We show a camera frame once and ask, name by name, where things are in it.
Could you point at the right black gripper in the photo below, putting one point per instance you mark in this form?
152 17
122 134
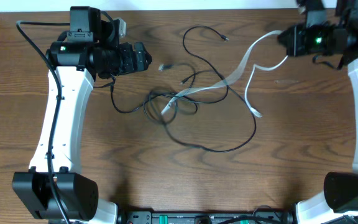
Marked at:
295 47

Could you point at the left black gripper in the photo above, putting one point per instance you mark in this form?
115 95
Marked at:
127 51

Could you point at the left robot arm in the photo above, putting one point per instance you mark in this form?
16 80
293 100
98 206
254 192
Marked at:
53 187

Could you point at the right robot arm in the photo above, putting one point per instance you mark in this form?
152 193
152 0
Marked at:
338 202

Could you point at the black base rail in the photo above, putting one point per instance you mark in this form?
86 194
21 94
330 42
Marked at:
147 217

